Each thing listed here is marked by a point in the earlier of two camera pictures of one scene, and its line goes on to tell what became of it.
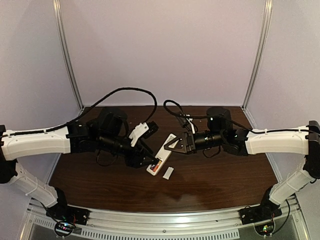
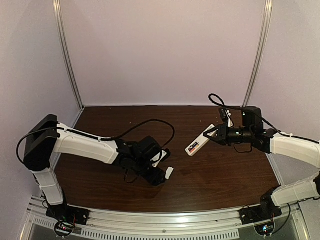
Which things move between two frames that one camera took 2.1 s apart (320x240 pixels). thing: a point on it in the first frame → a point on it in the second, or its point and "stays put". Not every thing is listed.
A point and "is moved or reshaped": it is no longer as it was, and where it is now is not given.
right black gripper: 187,141 → 221,134
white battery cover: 168,173 stays put
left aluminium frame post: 57,13 stays put
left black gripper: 135,155 → 157,176
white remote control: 164,153 is moved or reshaped
